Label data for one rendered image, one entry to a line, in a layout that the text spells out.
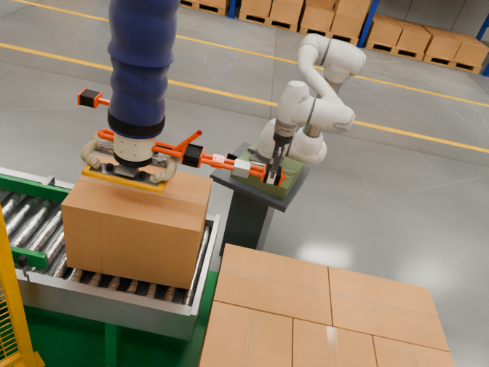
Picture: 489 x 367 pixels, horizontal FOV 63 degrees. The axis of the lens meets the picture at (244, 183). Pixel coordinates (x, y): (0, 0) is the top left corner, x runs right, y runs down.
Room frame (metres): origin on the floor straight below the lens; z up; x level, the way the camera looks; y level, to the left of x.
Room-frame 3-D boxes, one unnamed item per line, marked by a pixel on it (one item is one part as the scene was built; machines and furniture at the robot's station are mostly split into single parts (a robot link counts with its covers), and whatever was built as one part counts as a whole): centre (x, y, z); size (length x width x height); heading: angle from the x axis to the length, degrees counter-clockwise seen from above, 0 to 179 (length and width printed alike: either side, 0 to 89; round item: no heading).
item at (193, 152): (1.42, 0.24, 1.21); 0.10 x 0.08 x 0.06; 2
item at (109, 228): (1.43, 0.45, 0.75); 0.60 x 0.40 x 0.40; 94
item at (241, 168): (1.43, 0.03, 1.20); 0.07 x 0.07 x 0.04; 2
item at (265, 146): (2.12, -0.12, 1.01); 0.18 x 0.16 x 0.22; 85
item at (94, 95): (1.65, 0.80, 1.23); 0.09 x 0.08 x 0.05; 2
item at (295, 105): (1.44, -0.12, 1.55); 0.13 x 0.11 x 0.16; 85
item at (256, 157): (2.12, -0.08, 0.87); 0.22 x 0.18 x 0.06; 76
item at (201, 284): (1.43, 0.09, 0.58); 0.70 x 0.03 x 0.06; 2
